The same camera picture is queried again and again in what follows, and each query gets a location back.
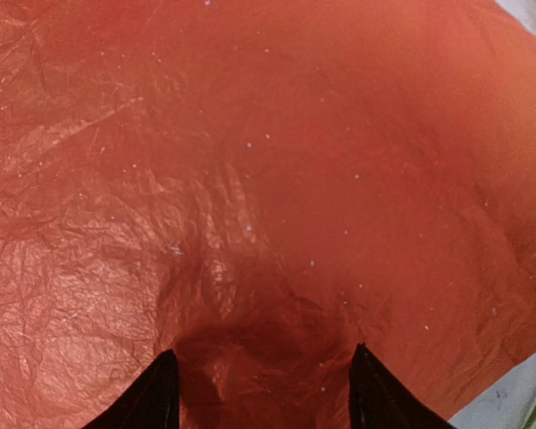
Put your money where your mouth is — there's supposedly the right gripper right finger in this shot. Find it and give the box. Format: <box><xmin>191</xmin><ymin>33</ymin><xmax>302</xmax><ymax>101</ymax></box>
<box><xmin>348</xmin><ymin>343</ymin><xmax>454</xmax><ymax>429</ymax></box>

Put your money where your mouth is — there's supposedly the orange wrapping paper sheet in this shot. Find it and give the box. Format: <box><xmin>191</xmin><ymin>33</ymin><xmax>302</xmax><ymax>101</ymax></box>
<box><xmin>0</xmin><ymin>1</ymin><xmax>536</xmax><ymax>428</ymax></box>

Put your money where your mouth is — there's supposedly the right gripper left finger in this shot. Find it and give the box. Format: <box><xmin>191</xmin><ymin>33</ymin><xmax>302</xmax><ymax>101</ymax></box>
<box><xmin>83</xmin><ymin>349</ymin><xmax>180</xmax><ymax>429</ymax></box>

